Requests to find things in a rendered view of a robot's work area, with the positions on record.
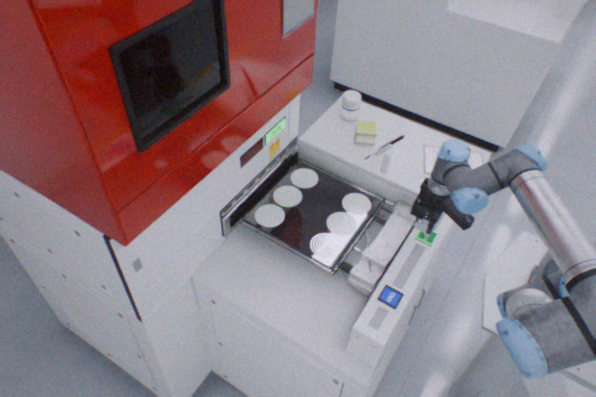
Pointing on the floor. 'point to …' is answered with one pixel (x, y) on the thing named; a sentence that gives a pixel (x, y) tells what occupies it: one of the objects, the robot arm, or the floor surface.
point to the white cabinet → (285, 349)
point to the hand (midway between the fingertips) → (429, 235)
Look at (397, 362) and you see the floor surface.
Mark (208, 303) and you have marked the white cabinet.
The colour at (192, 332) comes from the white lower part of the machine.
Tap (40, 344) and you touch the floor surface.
